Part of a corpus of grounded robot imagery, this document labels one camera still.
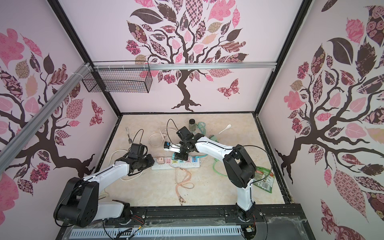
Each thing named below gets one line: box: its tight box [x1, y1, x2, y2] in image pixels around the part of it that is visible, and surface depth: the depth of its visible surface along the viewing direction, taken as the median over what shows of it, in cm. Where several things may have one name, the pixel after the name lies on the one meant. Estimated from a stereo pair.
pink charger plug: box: [157, 157, 165, 165], surface depth 89 cm
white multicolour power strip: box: [151, 157, 201, 170], surface depth 91 cm
